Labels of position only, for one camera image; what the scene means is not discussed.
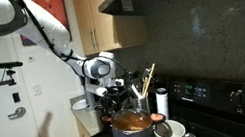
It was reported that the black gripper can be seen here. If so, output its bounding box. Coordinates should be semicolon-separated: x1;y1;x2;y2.
99;89;131;118

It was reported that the orange pot handle cover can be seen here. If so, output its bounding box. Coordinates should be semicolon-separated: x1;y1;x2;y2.
150;111;167;124
100;114;115;126

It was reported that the white plate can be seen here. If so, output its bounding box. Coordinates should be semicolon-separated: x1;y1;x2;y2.
70;98;89;113

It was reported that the steel utensil holder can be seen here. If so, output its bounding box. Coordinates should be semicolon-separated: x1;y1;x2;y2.
130;93;152;116

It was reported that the white spatula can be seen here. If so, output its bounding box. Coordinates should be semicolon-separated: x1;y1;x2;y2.
131;83;144;101

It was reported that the metal whisk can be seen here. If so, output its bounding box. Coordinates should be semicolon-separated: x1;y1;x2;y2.
140;67;153;84

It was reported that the white bottle with black cap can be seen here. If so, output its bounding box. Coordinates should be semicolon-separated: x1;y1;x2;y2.
153;86;173;122

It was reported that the white ceramic bowl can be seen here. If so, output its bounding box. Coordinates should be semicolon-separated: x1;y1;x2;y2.
151;117;188;137

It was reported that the black door lock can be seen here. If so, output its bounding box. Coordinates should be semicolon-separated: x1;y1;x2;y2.
11;91;22;104

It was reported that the black stove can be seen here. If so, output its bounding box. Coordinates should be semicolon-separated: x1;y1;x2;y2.
71;63;245;137

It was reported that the red painting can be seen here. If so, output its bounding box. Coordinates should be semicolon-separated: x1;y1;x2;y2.
14;0;73;48

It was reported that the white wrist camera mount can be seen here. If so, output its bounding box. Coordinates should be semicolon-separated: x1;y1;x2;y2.
83;73;128;100

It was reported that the steel cabinet handle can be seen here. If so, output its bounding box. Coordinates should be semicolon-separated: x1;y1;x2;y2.
88;27;96;49
92;26;101;49

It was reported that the white light switch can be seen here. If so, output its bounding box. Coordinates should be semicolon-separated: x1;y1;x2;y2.
31;82;44;96

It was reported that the light wooden wall cabinet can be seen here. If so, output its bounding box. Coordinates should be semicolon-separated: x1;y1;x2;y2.
71;0;151;57

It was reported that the silver door handle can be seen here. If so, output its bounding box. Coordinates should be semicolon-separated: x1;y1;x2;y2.
6;105;28;121

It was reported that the small white wall thermostat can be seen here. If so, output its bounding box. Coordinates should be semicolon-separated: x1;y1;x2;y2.
27;55;36;64

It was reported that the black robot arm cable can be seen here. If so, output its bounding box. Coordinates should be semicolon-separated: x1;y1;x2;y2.
0;0;134;114

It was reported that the black bar camera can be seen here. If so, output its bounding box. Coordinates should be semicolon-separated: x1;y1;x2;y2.
0;58;25;72

